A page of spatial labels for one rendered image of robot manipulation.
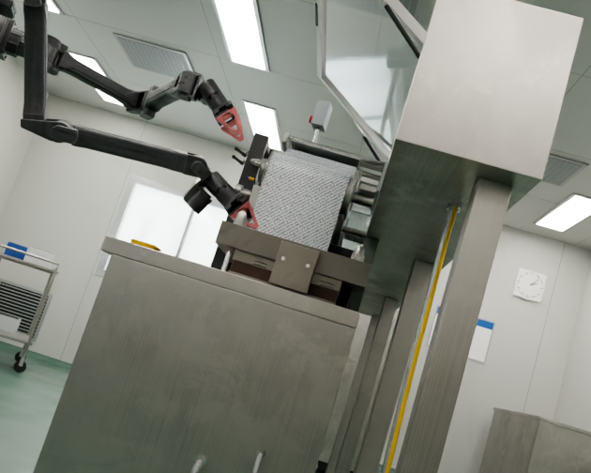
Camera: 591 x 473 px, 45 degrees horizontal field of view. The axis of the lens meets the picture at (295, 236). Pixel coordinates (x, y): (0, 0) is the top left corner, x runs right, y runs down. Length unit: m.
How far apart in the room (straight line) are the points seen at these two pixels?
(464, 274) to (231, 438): 0.76
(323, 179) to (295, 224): 0.15
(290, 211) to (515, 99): 0.94
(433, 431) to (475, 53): 0.64
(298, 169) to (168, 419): 0.79
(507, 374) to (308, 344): 6.13
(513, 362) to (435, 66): 6.65
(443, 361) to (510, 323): 6.58
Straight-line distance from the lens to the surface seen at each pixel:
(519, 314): 7.85
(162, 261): 1.80
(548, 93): 1.30
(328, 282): 1.82
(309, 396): 1.74
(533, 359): 7.86
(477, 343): 7.72
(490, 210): 1.29
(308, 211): 2.05
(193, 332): 1.77
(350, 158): 2.41
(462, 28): 1.32
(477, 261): 1.27
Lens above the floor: 0.73
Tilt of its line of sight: 10 degrees up
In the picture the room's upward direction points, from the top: 17 degrees clockwise
